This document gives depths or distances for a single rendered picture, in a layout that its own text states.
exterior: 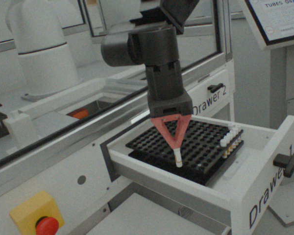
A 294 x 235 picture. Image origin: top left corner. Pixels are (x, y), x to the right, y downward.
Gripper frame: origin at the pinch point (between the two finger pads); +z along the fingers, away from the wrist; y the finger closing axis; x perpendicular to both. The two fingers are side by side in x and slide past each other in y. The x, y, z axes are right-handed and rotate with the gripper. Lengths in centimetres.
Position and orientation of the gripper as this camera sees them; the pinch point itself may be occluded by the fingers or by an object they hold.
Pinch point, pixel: (174, 142)
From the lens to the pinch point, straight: 44.4
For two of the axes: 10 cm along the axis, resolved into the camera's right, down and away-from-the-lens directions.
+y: 0.5, 3.6, -9.3
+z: 1.8, 9.2, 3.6
